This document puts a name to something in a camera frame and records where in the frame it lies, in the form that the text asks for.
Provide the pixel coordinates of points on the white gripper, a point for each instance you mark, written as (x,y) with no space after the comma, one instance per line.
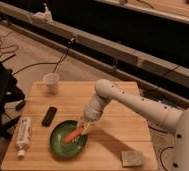
(92,112)

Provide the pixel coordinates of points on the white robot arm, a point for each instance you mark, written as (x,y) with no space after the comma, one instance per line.
(173,120)

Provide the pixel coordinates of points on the green ceramic bowl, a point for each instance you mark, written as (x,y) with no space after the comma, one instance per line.
(57,145)

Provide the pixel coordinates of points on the black remote control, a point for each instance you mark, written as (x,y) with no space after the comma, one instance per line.
(49,116)

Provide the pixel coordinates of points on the white sponge pad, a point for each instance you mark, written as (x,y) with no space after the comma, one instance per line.
(132,158)

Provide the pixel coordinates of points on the white plastic cup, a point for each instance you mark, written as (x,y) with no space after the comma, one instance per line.
(51,80)

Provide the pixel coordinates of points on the white tube with label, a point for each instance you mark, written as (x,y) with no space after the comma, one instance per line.
(23,136)

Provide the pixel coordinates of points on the long wooden beam rail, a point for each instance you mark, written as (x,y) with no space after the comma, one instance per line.
(147,38)

